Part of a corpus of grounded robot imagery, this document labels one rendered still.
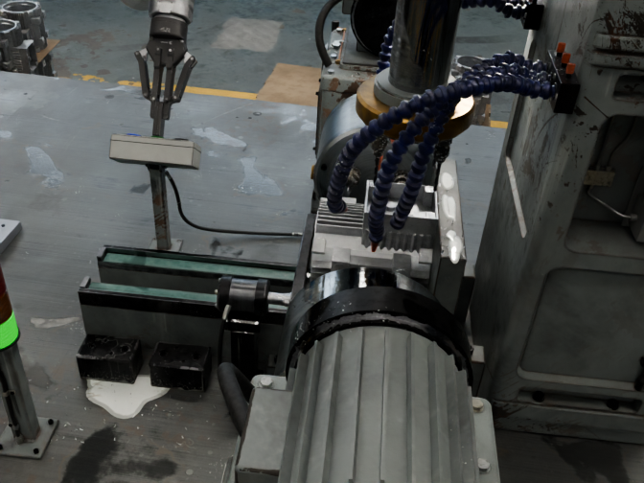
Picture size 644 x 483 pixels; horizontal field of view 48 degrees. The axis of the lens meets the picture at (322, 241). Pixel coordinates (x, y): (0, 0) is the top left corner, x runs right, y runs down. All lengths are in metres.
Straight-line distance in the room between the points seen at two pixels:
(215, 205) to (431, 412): 1.26
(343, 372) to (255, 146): 1.47
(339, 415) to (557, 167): 0.53
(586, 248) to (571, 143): 0.18
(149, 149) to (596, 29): 0.91
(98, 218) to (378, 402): 1.28
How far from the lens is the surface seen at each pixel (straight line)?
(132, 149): 1.52
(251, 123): 2.17
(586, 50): 0.95
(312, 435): 0.61
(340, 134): 1.42
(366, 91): 1.13
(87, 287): 1.41
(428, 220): 1.19
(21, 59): 3.67
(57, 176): 1.97
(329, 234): 1.23
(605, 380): 1.30
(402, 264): 1.20
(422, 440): 0.60
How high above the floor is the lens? 1.81
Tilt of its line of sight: 37 degrees down
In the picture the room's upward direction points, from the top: 4 degrees clockwise
